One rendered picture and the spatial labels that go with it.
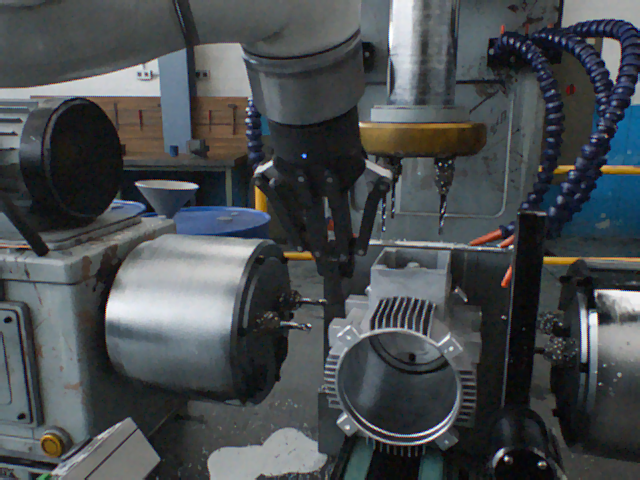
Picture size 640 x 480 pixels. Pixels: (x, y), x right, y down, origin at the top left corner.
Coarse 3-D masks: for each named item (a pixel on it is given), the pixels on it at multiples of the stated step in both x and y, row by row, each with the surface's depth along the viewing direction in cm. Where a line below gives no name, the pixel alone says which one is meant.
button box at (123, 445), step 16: (112, 432) 49; (128, 432) 50; (96, 448) 46; (112, 448) 48; (128, 448) 49; (144, 448) 50; (64, 464) 47; (80, 464) 44; (96, 464) 45; (112, 464) 47; (128, 464) 48; (144, 464) 49
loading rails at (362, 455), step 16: (352, 448) 74; (368, 448) 74; (384, 448) 85; (432, 448) 74; (448, 448) 72; (336, 464) 69; (352, 464) 71; (368, 464) 71; (384, 464) 83; (400, 464) 83; (416, 464) 83; (432, 464) 71; (448, 464) 69
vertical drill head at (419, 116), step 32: (416, 0) 68; (448, 0) 69; (416, 32) 69; (448, 32) 70; (416, 64) 70; (448, 64) 71; (416, 96) 71; (448, 96) 72; (384, 128) 69; (416, 128) 67; (448, 128) 68; (480, 128) 70; (384, 160) 72; (448, 160) 70; (448, 192) 72; (384, 224) 75
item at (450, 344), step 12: (456, 288) 84; (456, 300) 83; (348, 324) 70; (348, 336) 70; (360, 336) 69; (444, 336) 68; (456, 336) 68; (444, 348) 67; (456, 348) 66; (348, 420) 73; (348, 432) 73; (444, 432) 69; (456, 432) 71; (444, 444) 70
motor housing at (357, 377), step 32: (384, 320) 68; (416, 320) 69; (448, 320) 76; (352, 352) 79; (352, 384) 77; (384, 384) 84; (416, 384) 86; (448, 384) 80; (352, 416) 73; (384, 416) 77; (416, 416) 77; (448, 416) 71; (416, 448) 71
